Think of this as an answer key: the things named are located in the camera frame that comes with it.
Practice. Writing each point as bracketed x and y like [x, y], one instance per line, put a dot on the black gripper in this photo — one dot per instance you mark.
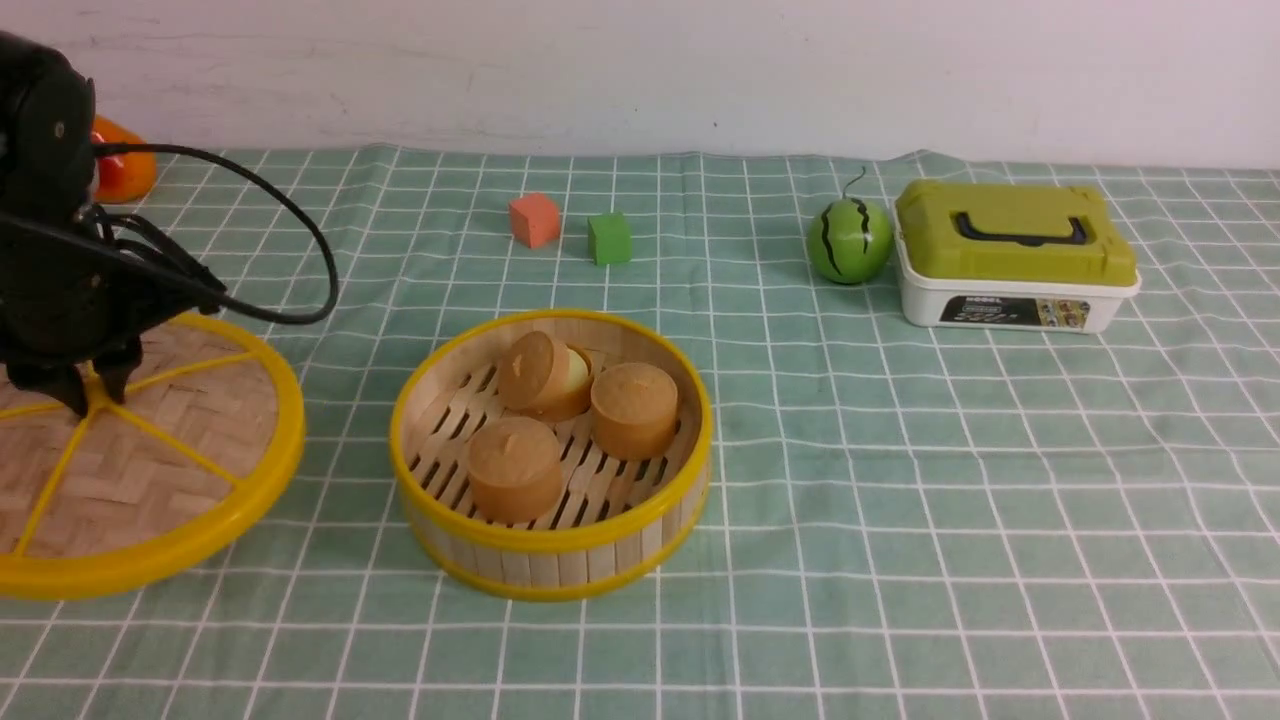
[83, 289]

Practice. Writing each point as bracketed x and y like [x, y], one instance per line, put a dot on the woven steamer lid yellow rim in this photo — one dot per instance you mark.
[211, 431]

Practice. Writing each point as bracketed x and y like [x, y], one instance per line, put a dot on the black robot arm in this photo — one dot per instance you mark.
[49, 158]

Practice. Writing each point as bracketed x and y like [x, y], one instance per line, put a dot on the bamboo steamer basket yellow rim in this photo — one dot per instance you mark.
[615, 520]

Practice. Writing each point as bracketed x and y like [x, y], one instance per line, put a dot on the orange toy fruit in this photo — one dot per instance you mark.
[121, 178]

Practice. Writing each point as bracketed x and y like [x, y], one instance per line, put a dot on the brown bun front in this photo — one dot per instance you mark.
[514, 469]

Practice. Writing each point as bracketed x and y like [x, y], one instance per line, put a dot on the brown bun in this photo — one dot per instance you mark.
[514, 469]
[635, 411]
[543, 377]

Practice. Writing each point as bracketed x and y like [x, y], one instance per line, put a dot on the brown bun back left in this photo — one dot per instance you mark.
[543, 377]

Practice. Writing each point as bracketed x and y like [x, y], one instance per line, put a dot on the orange foam cube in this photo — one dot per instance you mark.
[535, 220]

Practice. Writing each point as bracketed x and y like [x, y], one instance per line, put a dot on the green foam cube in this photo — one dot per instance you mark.
[610, 239]

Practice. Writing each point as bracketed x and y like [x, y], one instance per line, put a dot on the brown bun right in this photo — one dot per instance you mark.
[635, 411]

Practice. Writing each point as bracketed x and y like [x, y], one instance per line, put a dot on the green toy watermelon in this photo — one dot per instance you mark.
[851, 240]

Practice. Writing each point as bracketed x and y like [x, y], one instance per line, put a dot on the green white lidded box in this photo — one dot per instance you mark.
[1028, 257]

